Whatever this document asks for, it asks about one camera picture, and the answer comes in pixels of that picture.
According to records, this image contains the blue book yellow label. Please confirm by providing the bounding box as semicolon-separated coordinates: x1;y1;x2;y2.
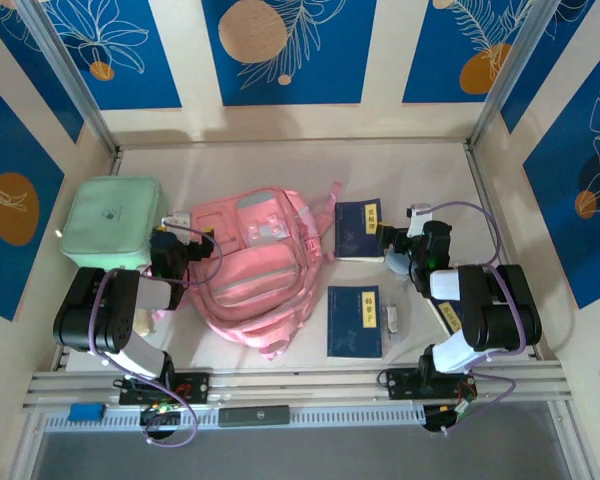
333;198;389;264
326;284;384;360

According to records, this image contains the pink backpack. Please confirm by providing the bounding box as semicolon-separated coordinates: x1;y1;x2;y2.
152;180;344;362

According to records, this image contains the clear plastic stationery bag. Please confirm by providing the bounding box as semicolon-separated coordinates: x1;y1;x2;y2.
379;287;406;351

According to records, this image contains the mint green lunch bag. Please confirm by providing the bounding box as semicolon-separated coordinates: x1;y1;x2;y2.
59;174;170;269

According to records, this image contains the small cream object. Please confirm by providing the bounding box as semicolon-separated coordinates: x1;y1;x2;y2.
134;307;159;336

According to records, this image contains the small blue block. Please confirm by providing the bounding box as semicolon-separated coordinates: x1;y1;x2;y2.
68;402;106;422

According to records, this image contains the dark grey bar device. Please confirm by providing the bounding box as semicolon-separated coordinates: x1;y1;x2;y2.
217;404;292;428

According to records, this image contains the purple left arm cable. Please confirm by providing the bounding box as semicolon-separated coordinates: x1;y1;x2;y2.
87;214;225;447

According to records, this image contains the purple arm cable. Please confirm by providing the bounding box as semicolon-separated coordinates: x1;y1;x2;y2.
87;214;225;447
422;199;526;436

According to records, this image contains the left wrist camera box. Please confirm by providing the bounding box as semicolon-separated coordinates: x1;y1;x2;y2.
160;210;195;232

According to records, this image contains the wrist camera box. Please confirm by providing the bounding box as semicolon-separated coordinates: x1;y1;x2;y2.
160;210;195;232
405;202;435;224

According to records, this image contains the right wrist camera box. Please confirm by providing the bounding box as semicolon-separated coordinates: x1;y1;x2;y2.
405;202;435;224

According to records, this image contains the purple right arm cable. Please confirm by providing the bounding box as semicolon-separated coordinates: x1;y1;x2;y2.
422;199;526;436

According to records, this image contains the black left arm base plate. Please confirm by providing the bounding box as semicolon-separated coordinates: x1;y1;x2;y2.
118;371;213;407

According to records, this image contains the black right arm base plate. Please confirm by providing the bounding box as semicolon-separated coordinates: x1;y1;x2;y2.
386;367;480;402

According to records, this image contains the small circuit board with wires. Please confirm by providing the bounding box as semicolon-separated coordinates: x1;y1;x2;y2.
423;384;479;435
138;399;182;430

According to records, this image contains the aluminium cross rail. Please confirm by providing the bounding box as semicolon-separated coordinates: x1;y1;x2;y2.
22;368;576;410

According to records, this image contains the grey slotted cable tray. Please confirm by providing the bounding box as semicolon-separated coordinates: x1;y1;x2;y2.
43;403;427;433

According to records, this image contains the aluminium frame post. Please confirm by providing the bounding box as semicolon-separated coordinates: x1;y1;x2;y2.
465;0;565;150
14;0;120;155

